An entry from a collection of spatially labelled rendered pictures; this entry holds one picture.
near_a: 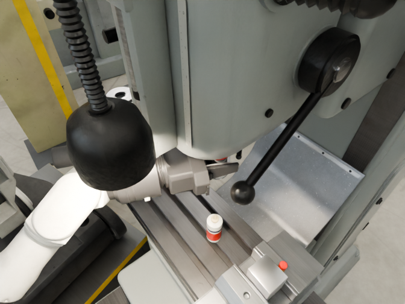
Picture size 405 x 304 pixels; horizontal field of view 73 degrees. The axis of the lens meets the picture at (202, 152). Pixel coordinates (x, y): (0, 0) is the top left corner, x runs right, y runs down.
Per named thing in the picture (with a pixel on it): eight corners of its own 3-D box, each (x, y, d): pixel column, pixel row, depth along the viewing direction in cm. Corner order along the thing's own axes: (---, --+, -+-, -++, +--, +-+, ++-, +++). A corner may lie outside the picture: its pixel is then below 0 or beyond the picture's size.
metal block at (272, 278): (264, 303, 56) (269, 294, 52) (244, 279, 59) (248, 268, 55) (281, 287, 58) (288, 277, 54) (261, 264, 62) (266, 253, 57)
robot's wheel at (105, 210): (94, 223, 134) (81, 200, 119) (102, 216, 136) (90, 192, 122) (123, 246, 126) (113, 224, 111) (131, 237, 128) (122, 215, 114)
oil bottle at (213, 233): (213, 245, 73) (214, 225, 65) (203, 234, 76) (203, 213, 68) (223, 237, 75) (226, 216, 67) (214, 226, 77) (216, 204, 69)
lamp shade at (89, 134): (60, 167, 25) (29, 113, 21) (118, 124, 29) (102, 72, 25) (116, 205, 22) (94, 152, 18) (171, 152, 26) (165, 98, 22)
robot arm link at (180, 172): (211, 171, 42) (131, 188, 39) (209, 206, 49) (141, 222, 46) (191, 120, 50) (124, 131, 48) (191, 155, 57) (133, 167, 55)
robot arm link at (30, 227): (108, 190, 41) (50, 263, 40) (114, 177, 49) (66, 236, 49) (70, 164, 39) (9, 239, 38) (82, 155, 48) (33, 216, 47)
